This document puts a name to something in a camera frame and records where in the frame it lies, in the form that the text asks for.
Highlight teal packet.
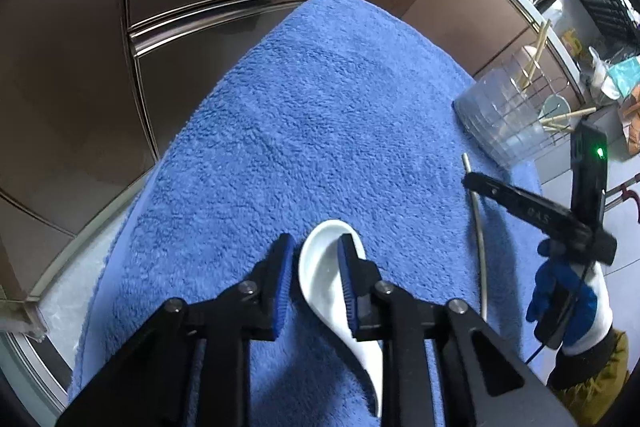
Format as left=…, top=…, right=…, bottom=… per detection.
left=607, top=57, right=640, bottom=88

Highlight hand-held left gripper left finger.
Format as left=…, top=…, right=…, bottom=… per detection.
left=57, top=233, right=296, bottom=427

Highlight orange patterned apron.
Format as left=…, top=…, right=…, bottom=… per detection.
left=620, top=87, right=640, bottom=152

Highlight person's right forearm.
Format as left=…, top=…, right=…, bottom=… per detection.
left=545, top=326, right=626, bottom=390

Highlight clear utensil holder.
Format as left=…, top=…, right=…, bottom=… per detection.
left=452, top=49, right=576, bottom=168

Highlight person's right hand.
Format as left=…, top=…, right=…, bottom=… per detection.
left=526, top=239, right=615, bottom=350

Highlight white ceramic spoon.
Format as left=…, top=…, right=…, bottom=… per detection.
left=298, top=219, right=385, bottom=418

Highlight person's olive clothing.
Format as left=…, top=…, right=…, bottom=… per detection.
left=550, top=332, right=632, bottom=427

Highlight blue towel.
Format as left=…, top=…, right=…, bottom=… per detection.
left=67, top=0, right=543, bottom=427

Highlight clear plastic bag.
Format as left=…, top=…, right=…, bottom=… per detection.
left=587, top=47, right=621, bottom=100

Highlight brown base cabinets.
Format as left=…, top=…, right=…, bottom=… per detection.
left=0, top=0, right=586, bottom=303

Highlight steel chopstick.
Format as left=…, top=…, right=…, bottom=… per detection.
left=460, top=153, right=491, bottom=323

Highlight red-handled umbrella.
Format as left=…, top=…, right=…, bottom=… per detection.
left=605, top=174, right=640, bottom=223

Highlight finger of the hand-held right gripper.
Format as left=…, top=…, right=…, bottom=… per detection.
left=462, top=172, right=577, bottom=234

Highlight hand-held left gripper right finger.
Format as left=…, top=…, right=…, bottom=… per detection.
left=336, top=234, right=576, bottom=427

